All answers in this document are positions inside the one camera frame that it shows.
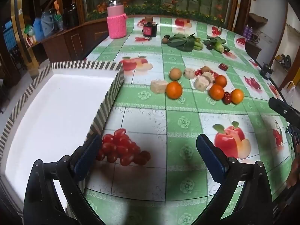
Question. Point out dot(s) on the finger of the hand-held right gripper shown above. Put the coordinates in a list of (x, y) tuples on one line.
[(281, 107)]

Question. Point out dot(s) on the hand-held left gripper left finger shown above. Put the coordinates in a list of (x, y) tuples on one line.
[(88, 155)]

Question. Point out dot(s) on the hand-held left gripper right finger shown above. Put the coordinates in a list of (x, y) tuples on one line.
[(212, 161)]

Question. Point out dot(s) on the orange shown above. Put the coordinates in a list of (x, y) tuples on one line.
[(174, 89), (237, 96), (216, 91), (220, 80)]

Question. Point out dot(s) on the white tray with striped rim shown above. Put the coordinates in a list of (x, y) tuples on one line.
[(58, 112)]

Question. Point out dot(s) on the red date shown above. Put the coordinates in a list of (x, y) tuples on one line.
[(223, 66), (226, 97)]

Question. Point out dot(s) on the beige food block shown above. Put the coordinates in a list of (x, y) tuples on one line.
[(201, 83), (209, 75), (159, 86)]

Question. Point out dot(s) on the tan round fruit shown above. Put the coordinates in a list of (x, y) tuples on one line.
[(175, 74)]

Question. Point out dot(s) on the person's right hand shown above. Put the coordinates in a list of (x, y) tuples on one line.
[(294, 175)]

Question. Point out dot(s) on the white plastic bag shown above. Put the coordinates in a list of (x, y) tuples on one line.
[(290, 90)]

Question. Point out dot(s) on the black box device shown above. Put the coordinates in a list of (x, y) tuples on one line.
[(266, 71)]

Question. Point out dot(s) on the yellow black tool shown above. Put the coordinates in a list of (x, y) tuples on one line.
[(283, 59)]

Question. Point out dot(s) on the green checked fruit-print tablecloth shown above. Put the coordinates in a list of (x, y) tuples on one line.
[(182, 112)]

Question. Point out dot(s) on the dark wooden chair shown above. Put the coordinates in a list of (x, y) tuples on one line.
[(254, 48)]

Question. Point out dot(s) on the dark purple fruit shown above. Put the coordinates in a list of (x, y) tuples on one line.
[(226, 50)]

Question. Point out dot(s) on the purple bottle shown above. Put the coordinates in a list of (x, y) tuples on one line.
[(250, 32), (245, 31)]

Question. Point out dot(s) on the brown kiwi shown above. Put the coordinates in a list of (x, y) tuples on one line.
[(205, 69)]

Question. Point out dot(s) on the green cucumber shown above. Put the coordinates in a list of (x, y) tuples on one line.
[(219, 47)]

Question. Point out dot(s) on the wooden shelf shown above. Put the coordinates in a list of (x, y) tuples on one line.
[(257, 20)]

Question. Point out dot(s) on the green leaves bunch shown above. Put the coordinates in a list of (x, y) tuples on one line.
[(181, 41), (215, 39)]

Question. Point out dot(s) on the wooden cabinet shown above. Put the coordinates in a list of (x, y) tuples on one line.
[(70, 42)]

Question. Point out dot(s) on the red white packet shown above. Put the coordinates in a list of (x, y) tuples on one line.
[(31, 40)]

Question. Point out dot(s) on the pink bottle with knit sleeve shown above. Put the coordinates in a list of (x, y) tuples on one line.
[(116, 25)]

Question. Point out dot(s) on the blue thermos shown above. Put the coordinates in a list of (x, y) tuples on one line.
[(38, 30)]

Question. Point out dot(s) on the green bottle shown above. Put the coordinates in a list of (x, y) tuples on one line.
[(58, 21)]

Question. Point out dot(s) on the grey blue thermos jug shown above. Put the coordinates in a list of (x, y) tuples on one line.
[(48, 23)]

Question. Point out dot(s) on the black jar with red label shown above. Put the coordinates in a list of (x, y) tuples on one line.
[(150, 31)]

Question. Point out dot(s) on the green bag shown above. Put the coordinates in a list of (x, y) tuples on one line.
[(28, 29)]

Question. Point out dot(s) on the black kettle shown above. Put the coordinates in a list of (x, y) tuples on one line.
[(71, 15)]

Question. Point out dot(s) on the flower garden wall mural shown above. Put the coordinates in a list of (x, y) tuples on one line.
[(187, 0)]

